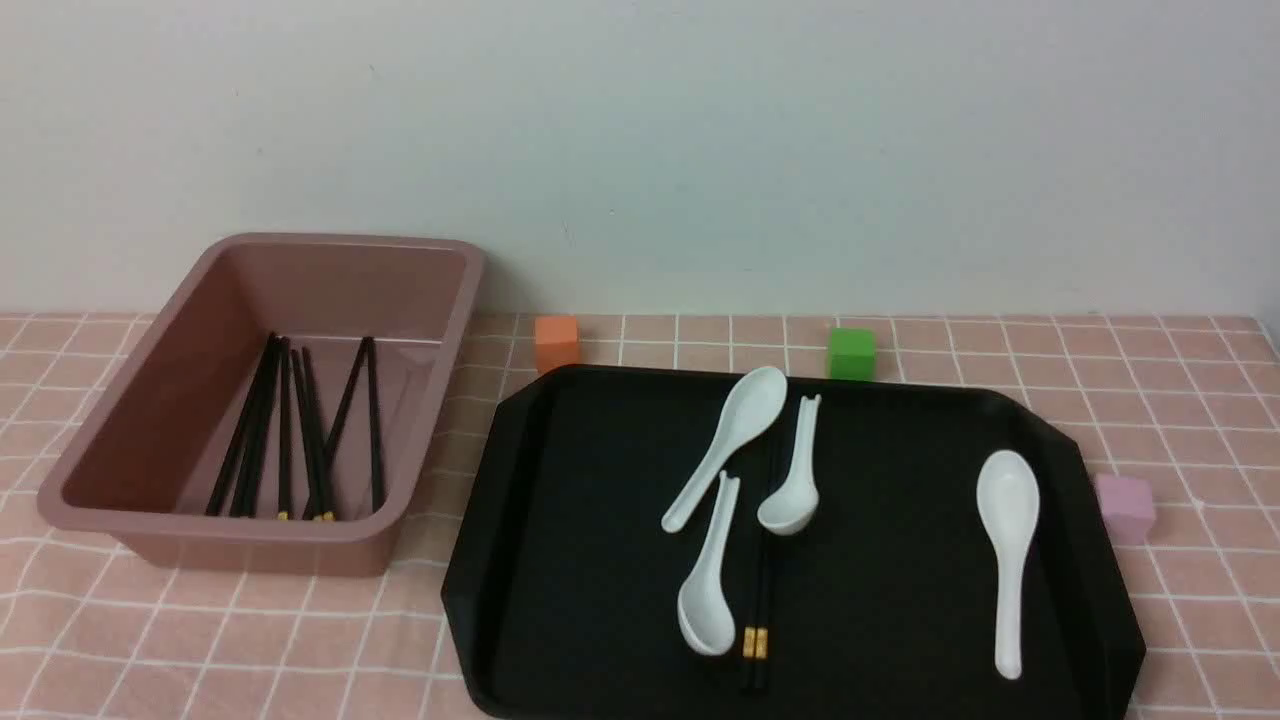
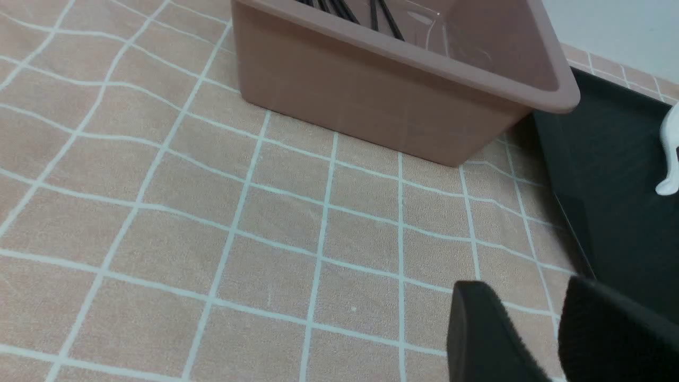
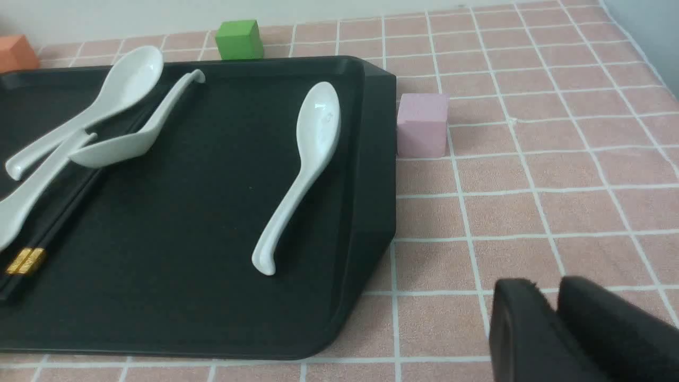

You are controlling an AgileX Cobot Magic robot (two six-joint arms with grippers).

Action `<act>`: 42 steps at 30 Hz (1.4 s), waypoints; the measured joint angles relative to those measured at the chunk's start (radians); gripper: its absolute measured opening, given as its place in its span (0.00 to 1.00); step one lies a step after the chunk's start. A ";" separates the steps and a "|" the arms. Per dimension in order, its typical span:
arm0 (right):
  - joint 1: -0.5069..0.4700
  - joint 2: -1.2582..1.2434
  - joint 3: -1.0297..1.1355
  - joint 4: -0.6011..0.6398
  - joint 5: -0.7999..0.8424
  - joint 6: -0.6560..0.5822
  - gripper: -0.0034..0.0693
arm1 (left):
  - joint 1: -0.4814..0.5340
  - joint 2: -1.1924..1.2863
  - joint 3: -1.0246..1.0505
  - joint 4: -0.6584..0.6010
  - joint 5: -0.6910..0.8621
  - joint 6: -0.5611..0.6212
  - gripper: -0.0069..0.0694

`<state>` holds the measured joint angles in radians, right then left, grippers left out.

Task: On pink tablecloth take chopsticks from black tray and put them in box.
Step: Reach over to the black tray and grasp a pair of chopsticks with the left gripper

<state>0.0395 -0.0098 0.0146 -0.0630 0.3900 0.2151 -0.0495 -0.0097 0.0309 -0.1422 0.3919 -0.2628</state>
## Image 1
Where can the white spoon short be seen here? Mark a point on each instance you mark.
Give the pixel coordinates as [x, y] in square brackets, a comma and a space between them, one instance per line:
[791, 506]

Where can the green cube block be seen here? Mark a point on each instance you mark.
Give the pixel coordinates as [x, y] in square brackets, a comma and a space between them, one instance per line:
[852, 354]

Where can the pink checkered tablecloth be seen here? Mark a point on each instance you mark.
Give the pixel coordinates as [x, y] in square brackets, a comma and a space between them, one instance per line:
[1188, 404]

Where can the pink cube block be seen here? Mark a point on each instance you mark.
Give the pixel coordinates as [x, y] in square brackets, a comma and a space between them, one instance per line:
[1127, 506]

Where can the black chopstick gold band left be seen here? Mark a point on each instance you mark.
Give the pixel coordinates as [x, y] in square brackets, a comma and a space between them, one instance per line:
[755, 649]

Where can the white spoon right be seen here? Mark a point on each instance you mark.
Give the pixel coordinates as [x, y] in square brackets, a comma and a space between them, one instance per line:
[1008, 499]

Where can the white spoon top centre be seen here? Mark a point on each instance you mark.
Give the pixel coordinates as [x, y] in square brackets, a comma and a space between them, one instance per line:
[750, 408]

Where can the orange cube block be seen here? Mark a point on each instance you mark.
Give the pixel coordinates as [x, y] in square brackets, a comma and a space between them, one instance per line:
[556, 342]

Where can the white spoon lower left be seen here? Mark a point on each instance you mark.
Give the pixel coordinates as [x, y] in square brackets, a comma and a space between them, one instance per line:
[704, 616]

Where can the black chopstick in bin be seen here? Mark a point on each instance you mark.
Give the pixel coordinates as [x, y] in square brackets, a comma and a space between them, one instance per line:
[244, 499]
[229, 464]
[284, 505]
[378, 488]
[345, 400]
[317, 421]
[305, 440]

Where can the black serving tray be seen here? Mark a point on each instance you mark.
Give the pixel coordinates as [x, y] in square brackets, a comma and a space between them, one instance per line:
[562, 588]

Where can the pink plastic bin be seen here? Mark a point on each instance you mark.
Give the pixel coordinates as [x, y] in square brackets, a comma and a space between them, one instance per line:
[142, 466]

